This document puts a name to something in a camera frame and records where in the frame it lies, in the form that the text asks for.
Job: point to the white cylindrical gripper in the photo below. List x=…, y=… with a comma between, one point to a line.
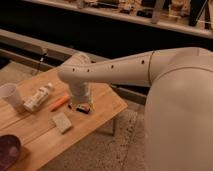
x=80, y=93

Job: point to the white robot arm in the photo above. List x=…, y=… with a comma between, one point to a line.
x=179, y=105

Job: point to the orange carrot toy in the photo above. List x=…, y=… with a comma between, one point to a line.
x=59, y=102

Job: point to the beige sponge block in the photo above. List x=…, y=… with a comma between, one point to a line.
x=62, y=122

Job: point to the wooden table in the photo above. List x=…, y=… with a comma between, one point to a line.
x=40, y=139

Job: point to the dark purple bowl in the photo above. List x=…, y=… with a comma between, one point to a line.
x=9, y=151

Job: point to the wooden background shelf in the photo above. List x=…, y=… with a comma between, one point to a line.
x=127, y=10

